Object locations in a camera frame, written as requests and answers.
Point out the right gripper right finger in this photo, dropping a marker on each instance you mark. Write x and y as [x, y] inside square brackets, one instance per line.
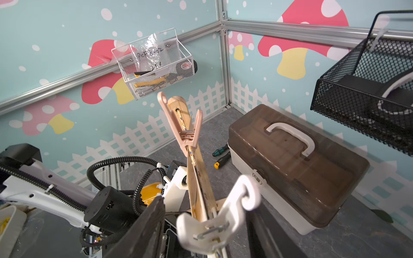
[266, 237]

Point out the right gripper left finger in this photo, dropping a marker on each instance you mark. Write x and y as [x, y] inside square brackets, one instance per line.
[143, 239]

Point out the pink clothespin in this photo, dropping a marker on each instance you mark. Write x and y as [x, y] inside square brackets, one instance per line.
[182, 129]

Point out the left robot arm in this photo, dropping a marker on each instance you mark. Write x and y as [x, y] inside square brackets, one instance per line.
[118, 215]

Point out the yellow plastic tray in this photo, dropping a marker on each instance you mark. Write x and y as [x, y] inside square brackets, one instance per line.
[150, 192]

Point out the wooden clothesline rack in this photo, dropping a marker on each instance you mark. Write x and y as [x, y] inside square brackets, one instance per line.
[205, 207]

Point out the brown lidded storage box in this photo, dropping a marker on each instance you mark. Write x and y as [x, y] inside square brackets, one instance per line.
[304, 175]

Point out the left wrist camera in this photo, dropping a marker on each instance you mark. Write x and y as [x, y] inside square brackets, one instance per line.
[176, 186]

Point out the yellow handled screwdriver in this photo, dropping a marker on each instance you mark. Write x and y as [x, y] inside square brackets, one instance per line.
[222, 161]

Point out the green handled screwdriver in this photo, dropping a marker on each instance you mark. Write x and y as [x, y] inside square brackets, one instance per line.
[220, 151]

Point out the white wire basket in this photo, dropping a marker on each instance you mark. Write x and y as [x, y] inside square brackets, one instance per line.
[149, 64]

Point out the black wire mesh basket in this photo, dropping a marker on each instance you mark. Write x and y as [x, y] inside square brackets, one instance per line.
[346, 91]

